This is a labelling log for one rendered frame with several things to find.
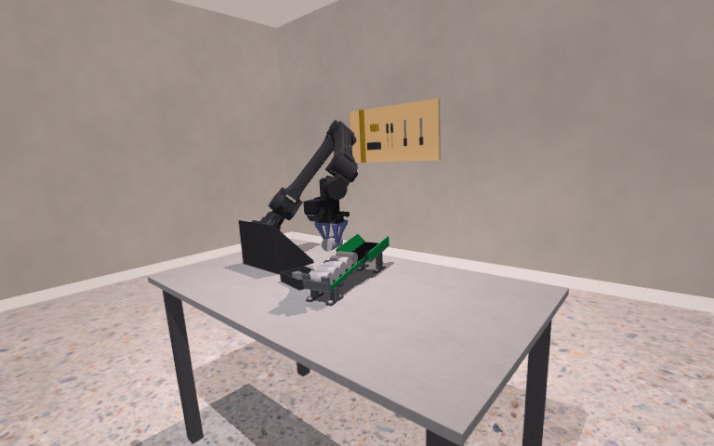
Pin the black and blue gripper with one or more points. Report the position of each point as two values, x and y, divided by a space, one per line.
337 221

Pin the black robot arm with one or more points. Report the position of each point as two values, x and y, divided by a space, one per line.
342 167

